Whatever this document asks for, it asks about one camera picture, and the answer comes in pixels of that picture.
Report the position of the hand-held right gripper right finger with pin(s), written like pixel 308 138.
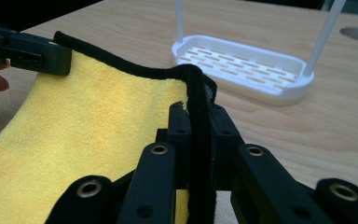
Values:
pixel 223 140

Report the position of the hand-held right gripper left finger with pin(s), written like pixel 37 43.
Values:
pixel 181 130

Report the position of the white rack with slotted base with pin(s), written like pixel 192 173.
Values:
pixel 245 70

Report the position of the yellow and black cloth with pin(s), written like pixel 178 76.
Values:
pixel 74 130

